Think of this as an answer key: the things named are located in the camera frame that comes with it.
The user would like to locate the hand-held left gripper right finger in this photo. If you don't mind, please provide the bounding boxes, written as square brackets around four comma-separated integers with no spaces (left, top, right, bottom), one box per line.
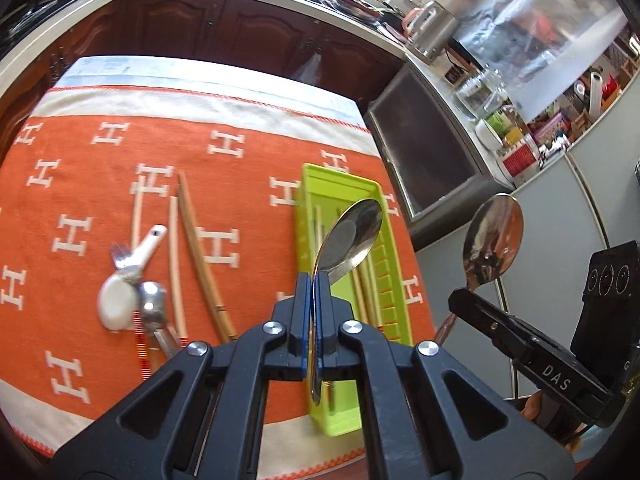
[315,270,576,480]

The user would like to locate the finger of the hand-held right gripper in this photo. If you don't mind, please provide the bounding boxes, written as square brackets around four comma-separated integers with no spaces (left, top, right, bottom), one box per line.
[447,287,543,361]

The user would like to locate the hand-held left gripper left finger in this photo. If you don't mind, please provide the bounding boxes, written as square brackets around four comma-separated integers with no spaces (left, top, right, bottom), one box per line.
[50,272,313,480]

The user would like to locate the large metal spoon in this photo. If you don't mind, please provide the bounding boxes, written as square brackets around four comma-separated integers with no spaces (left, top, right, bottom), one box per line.
[307,199,385,406]
[432,192,525,346]

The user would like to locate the dark brown bamboo chopstick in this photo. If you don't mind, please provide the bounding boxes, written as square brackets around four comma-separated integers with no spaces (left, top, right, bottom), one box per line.
[177,171,238,343]

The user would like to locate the green plastic utensil tray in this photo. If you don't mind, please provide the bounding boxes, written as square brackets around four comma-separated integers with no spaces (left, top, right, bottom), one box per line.
[294,162,416,438]

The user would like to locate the small metal spoon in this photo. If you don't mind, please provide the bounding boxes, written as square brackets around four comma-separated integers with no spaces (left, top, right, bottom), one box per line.
[137,281,181,361]

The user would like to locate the white ceramic spoon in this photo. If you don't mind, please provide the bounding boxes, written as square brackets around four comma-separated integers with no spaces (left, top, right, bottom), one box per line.
[96,224,168,332]

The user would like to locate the metal fork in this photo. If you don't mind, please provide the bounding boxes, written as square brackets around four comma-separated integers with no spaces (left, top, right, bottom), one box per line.
[109,242,143,281]

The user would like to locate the person's right hand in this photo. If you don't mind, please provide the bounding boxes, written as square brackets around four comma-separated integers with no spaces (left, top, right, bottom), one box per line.
[522,389,587,456]

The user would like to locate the orange patterned blanket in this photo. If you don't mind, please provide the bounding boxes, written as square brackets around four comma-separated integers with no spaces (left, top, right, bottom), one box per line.
[0,60,436,461]

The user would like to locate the grey refrigerator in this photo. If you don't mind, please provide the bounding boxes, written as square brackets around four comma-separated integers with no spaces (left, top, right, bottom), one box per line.
[412,85,640,401]

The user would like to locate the red box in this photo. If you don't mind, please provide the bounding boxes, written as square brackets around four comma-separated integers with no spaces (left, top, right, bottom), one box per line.
[501,135,543,178]

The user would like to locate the white bowl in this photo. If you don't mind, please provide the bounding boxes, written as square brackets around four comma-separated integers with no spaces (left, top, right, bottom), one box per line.
[474,119,503,151]

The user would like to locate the green label bottle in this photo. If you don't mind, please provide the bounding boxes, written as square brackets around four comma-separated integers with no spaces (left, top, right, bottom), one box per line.
[484,107,521,140]

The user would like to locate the glass jar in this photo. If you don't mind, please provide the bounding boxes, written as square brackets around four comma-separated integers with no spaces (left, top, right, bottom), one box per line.
[455,67,508,121]

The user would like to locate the white paper towel roll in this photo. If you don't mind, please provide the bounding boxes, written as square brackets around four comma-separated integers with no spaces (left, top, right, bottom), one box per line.
[585,71,607,123]

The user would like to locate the hanging clear plastic bag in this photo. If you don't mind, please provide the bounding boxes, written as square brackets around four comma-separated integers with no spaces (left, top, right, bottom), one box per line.
[292,52,323,86]

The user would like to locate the translucent plastic sheet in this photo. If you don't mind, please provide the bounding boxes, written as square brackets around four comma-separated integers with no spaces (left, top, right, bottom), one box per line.
[452,0,633,116]

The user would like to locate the stainless steel electric kettle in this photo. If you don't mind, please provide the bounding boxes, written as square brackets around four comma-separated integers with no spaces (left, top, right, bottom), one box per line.
[402,0,461,63]

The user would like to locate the dark wooden base cabinets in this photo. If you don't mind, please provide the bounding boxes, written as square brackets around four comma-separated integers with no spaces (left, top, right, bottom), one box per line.
[0,0,406,126]

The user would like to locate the stacked dirty dishes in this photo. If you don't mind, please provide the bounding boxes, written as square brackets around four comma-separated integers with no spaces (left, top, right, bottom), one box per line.
[332,0,396,21]

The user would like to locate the black gas stove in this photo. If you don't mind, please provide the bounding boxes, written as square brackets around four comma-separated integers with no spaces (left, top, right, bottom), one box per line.
[0,0,66,46]

